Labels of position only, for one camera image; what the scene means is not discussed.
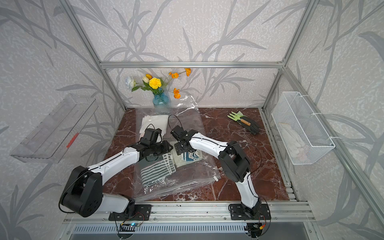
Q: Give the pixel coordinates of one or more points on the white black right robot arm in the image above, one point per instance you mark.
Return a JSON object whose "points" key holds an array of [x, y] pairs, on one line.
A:
{"points": [[234, 162]]}

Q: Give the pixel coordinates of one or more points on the circuit board with wires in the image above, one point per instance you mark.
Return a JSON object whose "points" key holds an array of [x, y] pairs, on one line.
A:
{"points": [[254, 230], [129, 227]]}

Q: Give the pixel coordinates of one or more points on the blue glass vase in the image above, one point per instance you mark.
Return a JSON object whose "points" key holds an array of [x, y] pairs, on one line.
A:
{"points": [[161, 100]]}

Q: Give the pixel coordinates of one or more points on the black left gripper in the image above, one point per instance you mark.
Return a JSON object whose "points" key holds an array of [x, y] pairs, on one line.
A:
{"points": [[166, 148]]}

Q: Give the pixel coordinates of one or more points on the left circuit board with wires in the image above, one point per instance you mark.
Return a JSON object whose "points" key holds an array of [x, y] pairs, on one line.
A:
{"points": [[129, 227]]}

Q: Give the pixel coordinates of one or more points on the artificial flower bouquet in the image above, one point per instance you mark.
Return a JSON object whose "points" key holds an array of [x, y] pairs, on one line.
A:
{"points": [[155, 85]]}

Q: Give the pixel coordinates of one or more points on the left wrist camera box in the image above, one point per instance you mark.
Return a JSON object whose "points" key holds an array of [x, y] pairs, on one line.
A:
{"points": [[151, 136]]}

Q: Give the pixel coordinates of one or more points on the green white striped towel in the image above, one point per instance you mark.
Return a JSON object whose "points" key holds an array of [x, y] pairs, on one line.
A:
{"points": [[157, 171]]}

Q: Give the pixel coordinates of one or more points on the clear plastic wall shelf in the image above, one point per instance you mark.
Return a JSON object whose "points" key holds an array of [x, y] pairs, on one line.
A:
{"points": [[51, 139]]}

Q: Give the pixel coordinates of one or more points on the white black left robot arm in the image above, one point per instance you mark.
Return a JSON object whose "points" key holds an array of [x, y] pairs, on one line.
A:
{"points": [[83, 193]]}

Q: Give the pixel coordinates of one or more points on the blue white striped towel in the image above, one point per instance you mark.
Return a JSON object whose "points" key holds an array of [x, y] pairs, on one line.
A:
{"points": [[191, 157]]}

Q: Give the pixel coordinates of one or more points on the cream towel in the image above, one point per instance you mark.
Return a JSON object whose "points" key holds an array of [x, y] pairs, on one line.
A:
{"points": [[178, 159]]}

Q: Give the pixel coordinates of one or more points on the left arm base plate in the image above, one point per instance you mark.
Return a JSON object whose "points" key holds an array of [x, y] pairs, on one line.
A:
{"points": [[139, 213]]}

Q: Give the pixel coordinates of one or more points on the white wire mesh basket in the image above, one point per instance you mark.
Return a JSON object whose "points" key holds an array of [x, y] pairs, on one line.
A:
{"points": [[293, 109]]}

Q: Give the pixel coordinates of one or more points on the white cloth in basket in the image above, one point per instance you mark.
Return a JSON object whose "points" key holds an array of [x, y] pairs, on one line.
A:
{"points": [[294, 143]]}

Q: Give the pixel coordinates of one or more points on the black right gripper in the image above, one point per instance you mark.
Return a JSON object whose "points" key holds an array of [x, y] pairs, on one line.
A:
{"points": [[177, 147]]}

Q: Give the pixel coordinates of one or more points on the right circuit board with wires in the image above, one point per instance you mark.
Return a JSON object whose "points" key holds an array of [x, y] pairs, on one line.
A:
{"points": [[254, 230]]}

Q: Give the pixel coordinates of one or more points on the green garden fork wooden handle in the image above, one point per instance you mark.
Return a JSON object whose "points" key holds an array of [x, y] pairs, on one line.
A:
{"points": [[236, 117]]}

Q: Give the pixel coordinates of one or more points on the clear plastic vacuum bag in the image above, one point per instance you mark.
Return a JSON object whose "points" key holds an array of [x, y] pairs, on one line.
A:
{"points": [[185, 113]]}

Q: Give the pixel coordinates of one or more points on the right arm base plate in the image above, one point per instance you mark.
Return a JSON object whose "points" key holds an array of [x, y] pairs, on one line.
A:
{"points": [[241, 212]]}

